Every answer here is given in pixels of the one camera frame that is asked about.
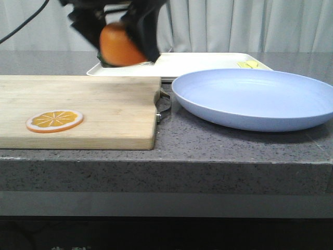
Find wooden cutting board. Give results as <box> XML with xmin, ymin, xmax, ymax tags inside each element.
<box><xmin>1</xmin><ymin>76</ymin><xmax>161</xmax><ymax>150</ymax></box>

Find grey white curtain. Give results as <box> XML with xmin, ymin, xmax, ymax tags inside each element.
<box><xmin>1</xmin><ymin>1</ymin><xmax>332</xmax><ymax>53</ymax></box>

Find cream white tray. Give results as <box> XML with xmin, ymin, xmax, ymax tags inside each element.
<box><xmin>86</xmin><ymin>53</ymin><xmax>270</xmax><ymax>82</ymax></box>

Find orange slice coaster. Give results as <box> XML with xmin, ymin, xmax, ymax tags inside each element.
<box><xmin>25</xmin><ymin>109</ymin><xmax>84</xmax><ymax>133</ymax></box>

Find green lime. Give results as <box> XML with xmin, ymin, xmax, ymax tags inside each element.
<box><xmin>97</xmin><ymin>52</ymin><xmax>114</xmax><ymax>68</ymax></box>

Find black cable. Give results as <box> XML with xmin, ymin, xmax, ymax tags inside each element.
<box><xmin>0</xmin><ymin>0</ymin><xmax>49</xmax><ymax>44</ymax></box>

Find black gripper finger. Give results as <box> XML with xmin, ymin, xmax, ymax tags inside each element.
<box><xmin>121</xmin><ymin>0</ymin><xmax>166</xmax><ymax>62</ymax></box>
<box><xmin>68</xmin><ymin>5</ymin><xmax>106</xmax><ymax>51</ymax></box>

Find light blue plate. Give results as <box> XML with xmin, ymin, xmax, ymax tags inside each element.
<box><xmin>172</xmin><ymin>69</ymin><xmax>332</xmax><ymax>132</ymax></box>

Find yellow print on tray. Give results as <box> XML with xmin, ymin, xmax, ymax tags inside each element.
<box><xmin>237</xmin><ymin>60</ymin><xmax>260</xmax><ymax>69</ymax></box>

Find orange fruit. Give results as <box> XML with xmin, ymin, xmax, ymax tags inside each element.
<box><xmin>99</xmin><ymin>22</ymin><xmax>147</xmax><ymax>67</ymax></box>

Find metal cutting board handle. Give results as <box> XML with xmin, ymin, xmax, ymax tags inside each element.
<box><xmin>156</xmin><ymin>88</ymin><xmax>171</xmax><ymax>123</ymax></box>

